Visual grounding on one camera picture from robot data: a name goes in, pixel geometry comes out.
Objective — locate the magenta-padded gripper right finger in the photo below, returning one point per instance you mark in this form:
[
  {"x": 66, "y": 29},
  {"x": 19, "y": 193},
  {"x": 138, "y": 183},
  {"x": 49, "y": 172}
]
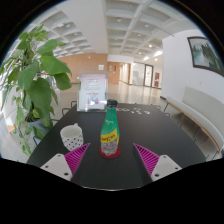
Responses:
[{"x": 148, "y": 158}]

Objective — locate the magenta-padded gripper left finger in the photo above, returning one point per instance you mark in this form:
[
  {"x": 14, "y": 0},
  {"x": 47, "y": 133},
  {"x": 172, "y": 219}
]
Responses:
[{"x": 76, "y": 156}]

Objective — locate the green-labelled clear drink bottle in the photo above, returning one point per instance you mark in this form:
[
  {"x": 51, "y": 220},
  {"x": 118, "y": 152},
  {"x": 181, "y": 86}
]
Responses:
[{"x": 110, "y": 130}]

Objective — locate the white polka-dot mug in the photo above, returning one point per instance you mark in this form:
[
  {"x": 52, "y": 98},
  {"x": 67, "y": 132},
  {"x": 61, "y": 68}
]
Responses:
[{"x": 71, "y": 136}]

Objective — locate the flat round red coaster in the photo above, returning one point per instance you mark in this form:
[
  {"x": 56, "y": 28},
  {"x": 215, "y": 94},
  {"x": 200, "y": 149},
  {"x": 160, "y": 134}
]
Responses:
[{"x": 115, "y": 155}]

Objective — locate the clear acrylic sign stand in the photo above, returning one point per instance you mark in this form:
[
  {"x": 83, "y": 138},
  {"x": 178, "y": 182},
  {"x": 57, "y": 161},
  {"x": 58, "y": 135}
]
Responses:
[{"x": 92, "y": 90}]

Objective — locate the large-leaved green potted plant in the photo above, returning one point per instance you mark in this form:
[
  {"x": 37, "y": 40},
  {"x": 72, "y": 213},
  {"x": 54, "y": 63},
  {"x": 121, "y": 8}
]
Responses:
[{"x": 36, "y": 90}]

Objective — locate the recessed ceiling lights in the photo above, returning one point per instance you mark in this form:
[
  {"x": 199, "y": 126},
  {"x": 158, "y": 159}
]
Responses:
[{"x": 158, "y": 52}]

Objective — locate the dark-framed landscape picture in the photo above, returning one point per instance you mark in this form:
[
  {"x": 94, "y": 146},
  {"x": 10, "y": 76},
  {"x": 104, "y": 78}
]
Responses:
[{"x": 206, "y": 55}]

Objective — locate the long white wall bench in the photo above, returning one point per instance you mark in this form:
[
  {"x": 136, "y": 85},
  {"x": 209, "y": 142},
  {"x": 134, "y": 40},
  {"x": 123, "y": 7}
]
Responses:
[{"x": 203, "y": 110}]

